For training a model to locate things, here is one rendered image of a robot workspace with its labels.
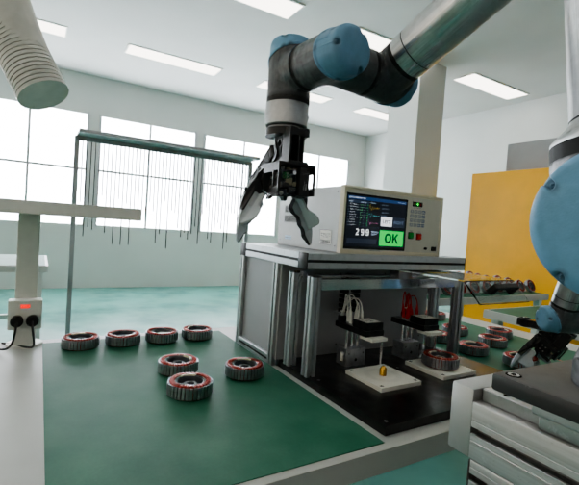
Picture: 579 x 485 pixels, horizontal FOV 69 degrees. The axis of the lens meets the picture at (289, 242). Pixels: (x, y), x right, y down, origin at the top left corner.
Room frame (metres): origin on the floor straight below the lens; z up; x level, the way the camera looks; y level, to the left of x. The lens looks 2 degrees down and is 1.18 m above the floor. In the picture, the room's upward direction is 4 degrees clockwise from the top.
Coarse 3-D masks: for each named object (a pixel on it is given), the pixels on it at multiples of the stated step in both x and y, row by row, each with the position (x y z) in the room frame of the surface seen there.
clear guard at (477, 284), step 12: (432, 276) 1.28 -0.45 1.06; (444, 276) 1.27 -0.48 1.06; (456, 276) 1.29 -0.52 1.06; (468, 276) 1.32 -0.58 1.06; (480, 276) 1.35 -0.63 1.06; (468, 288) 1.17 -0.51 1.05; (480, 288) 1.19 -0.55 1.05; (480, 300) 1.15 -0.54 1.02; (492, 300) 1.18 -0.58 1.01; (504, 300) 1.20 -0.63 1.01; (516, 300) 1.23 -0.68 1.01; (528, 300) 1.26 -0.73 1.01
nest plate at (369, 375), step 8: (360, 368) 1.22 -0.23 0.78; (368, 368) 1.23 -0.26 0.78; (376, 368) 1.23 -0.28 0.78; (352, 376) 1.17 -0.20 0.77; (360, 376) 1.15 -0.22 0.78; (368, 376) 1.15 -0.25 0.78; (376, 376) 1.16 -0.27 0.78; (384, 376) 1.16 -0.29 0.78; (392, 376) 1.17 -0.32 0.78; (400, 376) 1.17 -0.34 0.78; (408, 376) 1.17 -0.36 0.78; (368, 384) 1.11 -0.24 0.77; (376, 384) 1.10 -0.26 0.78; (384, 384) 1.10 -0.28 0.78; (392, 384) 1.11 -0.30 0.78; (400, 384) 1.11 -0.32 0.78; (408, 384) 1.12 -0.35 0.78; (416, 384) 1.14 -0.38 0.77; (384, 392) 1.08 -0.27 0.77
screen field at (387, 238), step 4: (380, 232) 1.32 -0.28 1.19; (384, 232) 1.33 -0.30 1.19; (388, 232) 1.34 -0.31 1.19; (392, 232) 1.35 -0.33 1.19; (396, 232) 1.36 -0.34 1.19; (400, 232) 1.36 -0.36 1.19; (380, 236) 1.32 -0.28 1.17; (384, 236) 1.33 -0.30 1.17; (388, 236) 1.34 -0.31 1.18; (392, 236) 1.35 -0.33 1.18; (396, 236) 1.36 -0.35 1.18; (400, 236) 1.37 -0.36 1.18; (380, 240) 1.32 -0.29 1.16; (384, 240) 1.33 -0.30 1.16; (388, 240) 1.34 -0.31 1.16; (392, 240) 1.35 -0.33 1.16; (396, 240) 1.36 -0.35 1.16; (400, 240) 1.37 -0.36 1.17; (380, 244) 1.32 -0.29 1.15; (384, 244) 1.33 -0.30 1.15; (388, 244) 1.34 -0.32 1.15; (392, 244) 1.35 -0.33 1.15; (396, 244) 1.36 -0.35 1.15; (400, 244) 1.37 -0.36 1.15
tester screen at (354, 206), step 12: (348, 204) 1.25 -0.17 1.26; (360, 204) 1.27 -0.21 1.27; (372, 204) 1.30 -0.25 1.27; (384, 204) 1.32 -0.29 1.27; (396, 204) 1.35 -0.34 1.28; (348, 216) 1.25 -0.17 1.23; (360, 216) 1.28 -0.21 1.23; (372, 216) 1.30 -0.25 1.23; (384, 216) 1.33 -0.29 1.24; (396, 216) 1.35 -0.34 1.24; (348, 228) 1.25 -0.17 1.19; (372, 228) 1.30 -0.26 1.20; (384, 228) 1.33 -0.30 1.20; (396, 228) 1.36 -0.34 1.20
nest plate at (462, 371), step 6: (408, 360) 1.33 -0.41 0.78; (414, 360) 1.33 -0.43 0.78; (420, 360) 1.34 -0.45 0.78; (414, 366) 1.29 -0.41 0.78; (420, 366) 1.28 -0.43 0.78; (426, 366) 1.28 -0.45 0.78; (462, 366) 1.31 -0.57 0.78; (426, 372) 1.25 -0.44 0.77; (432, 372) 1.23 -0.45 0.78; (438, 372) 1.23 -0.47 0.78; (444, 372) 1.23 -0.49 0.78; (450, 372) 1.23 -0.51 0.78; (456, 372) 1.24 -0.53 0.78; (462, 372) 1.24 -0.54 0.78; (468, 372) 1.25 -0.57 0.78; (474, 372) 1.27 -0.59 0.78; (444, 378) 1.20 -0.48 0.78; (450, 378) 1.21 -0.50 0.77
